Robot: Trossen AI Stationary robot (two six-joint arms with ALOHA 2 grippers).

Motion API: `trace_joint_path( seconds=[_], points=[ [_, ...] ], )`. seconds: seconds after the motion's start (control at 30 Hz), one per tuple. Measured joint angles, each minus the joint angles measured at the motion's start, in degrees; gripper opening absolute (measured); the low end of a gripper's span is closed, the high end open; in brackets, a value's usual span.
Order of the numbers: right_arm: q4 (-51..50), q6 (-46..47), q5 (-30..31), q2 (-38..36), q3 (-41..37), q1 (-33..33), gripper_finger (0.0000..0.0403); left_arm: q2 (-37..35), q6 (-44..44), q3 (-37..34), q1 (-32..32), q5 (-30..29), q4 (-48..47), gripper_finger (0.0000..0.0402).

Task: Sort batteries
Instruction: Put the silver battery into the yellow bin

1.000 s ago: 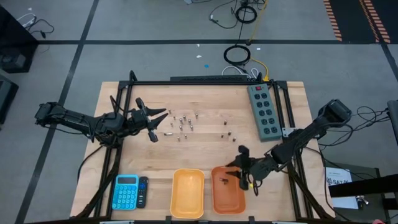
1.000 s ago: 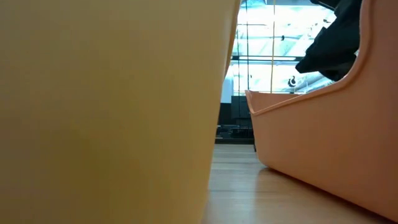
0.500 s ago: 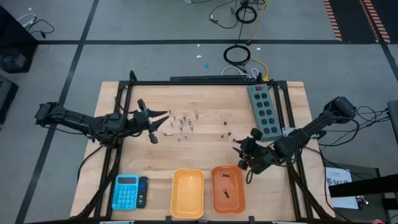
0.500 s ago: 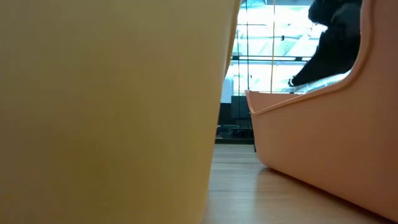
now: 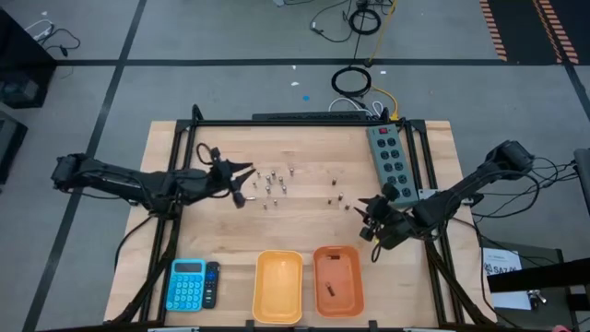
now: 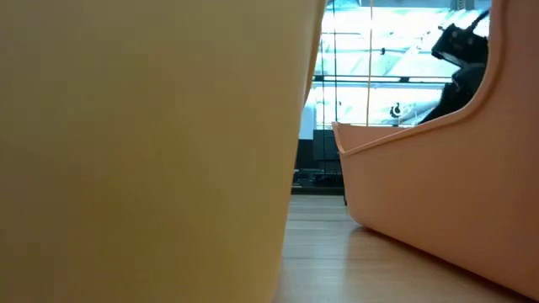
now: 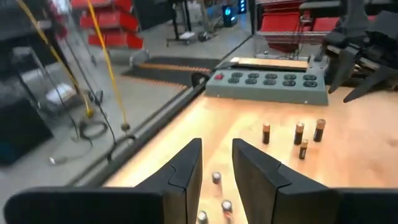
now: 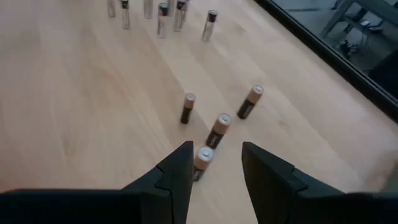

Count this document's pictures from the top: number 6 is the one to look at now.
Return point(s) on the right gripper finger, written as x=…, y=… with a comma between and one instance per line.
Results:
x=452, y=105

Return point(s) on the yellow plastic bin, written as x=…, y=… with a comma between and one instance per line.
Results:
x=147, y=147

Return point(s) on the small black hook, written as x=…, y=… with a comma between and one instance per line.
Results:
x=396, y=110

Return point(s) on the orange plastic bin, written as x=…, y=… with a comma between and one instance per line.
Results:
x=442, y=189

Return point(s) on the black cabinet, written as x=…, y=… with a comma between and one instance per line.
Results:
x=324, y=147

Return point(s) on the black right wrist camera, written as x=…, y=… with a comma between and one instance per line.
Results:
x=461, y=44

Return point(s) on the black aluminium table frame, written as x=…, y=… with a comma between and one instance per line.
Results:
x=316, y=190

